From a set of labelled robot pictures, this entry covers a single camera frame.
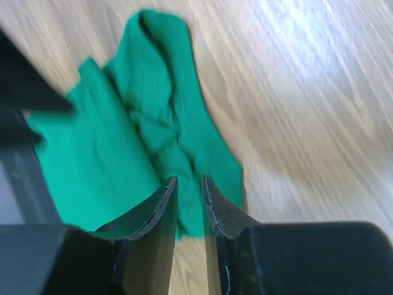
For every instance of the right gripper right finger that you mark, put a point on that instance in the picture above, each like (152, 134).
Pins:
(245, 256)

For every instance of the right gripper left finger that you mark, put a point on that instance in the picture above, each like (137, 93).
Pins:
(132, 254)

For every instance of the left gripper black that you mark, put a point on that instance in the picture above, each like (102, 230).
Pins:
(24, 195)

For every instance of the green t-shirt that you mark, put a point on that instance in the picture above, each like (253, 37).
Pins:
(136, 122)

